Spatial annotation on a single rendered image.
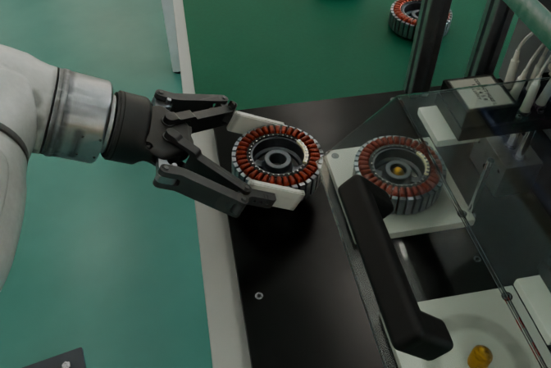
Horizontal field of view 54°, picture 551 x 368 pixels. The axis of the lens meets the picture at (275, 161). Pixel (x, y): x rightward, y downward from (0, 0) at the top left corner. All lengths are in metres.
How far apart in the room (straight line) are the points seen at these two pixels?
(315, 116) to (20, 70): 0.43
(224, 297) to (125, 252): 1.02
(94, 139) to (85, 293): 1.07
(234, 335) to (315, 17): 0.66
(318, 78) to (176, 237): 0.86
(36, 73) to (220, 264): 0.30
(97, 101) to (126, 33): 1.96
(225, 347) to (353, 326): 0.14
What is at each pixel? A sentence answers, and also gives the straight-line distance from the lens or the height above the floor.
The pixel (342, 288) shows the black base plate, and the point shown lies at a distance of 0.63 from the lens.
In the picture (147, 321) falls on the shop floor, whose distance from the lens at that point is 1.52.
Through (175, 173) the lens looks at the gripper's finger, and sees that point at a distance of 0.56.
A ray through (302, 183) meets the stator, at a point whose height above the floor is 0.84.
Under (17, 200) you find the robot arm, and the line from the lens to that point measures 0.49.
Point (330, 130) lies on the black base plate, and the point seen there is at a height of 0.77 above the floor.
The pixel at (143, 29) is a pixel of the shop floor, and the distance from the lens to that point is 2.52.
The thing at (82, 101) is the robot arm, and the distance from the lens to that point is 0.56.
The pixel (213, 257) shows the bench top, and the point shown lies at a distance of 0.68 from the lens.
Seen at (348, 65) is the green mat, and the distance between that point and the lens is 0.96.
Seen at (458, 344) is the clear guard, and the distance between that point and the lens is 0.31.
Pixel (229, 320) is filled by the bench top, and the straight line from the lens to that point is 0.64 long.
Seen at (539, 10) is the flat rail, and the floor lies 1.04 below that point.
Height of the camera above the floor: 1.31
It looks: 46 degrees down
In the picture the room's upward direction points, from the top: straight up
